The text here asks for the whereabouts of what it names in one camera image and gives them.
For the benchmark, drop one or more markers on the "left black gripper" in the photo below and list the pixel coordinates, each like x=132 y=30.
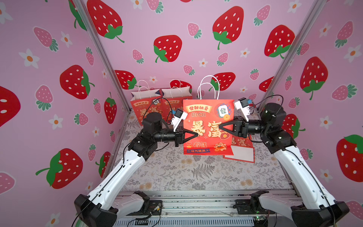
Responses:
x=179 y=140

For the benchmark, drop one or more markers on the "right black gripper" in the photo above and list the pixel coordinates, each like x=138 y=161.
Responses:
x=241 y=128

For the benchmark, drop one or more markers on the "red paper bag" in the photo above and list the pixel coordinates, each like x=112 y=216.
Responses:
x=242 y=149
x=175 y=95
x=145 y=101
x=204 y=117

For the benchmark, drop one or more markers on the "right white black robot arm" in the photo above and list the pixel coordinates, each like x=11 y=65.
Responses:
x=284 y=148

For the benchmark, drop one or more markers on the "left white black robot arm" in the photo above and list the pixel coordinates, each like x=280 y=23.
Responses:
x=99 y=208

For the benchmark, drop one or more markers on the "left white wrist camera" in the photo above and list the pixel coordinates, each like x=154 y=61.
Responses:
x=179 y=116

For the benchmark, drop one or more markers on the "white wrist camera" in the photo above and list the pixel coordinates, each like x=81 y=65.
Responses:
x=244 y=105
x=179 y=116

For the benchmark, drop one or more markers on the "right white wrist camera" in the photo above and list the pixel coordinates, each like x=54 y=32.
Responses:
x=244 y=105

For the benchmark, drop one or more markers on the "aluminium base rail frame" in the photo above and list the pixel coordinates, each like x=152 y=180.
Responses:
x=198 y=208

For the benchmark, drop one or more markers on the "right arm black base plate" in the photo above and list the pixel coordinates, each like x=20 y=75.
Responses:
x=245 y=206

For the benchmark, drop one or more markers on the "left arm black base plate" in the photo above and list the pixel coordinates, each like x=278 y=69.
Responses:
x=150 y=208

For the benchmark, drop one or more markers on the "right aluminium frame post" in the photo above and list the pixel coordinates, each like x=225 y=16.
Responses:
x=304 y=30

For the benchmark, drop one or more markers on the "aluminium frame post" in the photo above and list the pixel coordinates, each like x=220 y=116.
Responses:
x=82 y=9
x=304 y=30

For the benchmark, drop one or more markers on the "left aluminium frame post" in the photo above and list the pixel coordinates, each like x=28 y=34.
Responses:
x=82 y=9

